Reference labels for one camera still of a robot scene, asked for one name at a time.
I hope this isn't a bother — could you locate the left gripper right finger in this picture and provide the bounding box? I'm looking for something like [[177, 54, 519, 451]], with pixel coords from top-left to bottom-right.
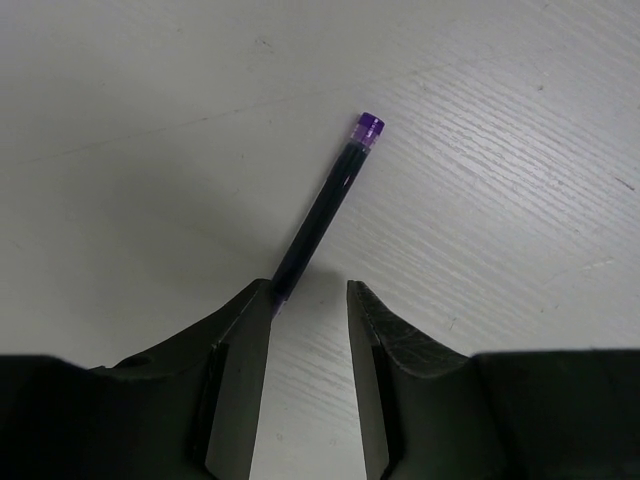
[[347, 281, 639, 479]]

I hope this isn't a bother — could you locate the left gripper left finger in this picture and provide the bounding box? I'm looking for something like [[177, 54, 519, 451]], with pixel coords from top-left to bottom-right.
[[1, 279, 272, 479]]

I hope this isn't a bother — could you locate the purple pen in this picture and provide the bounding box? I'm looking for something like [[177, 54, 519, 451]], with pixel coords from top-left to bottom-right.
[[271, 112, 385, 317]]

